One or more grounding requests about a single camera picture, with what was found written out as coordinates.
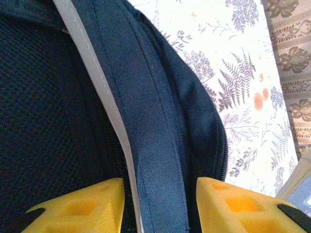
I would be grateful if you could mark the floral table cloth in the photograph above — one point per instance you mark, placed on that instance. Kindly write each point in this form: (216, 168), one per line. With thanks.
(243, 145)

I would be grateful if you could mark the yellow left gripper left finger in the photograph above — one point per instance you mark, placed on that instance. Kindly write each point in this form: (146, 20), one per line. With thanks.
(85, 213)

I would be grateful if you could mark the navy blue student backpack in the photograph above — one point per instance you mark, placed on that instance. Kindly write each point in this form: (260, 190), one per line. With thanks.
(73, 97)

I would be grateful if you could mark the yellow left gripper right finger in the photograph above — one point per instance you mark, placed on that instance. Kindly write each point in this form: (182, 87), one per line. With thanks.
(243, 213)

